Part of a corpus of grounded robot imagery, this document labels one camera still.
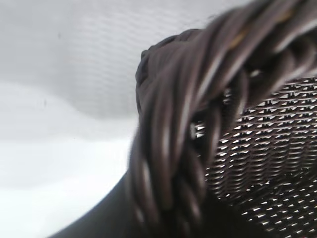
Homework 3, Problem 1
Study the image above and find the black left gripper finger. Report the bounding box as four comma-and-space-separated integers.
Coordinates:
51, 173, 140, 238

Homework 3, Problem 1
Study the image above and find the dark brown woven basket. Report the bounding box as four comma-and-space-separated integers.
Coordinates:
125, 0, 317, 238

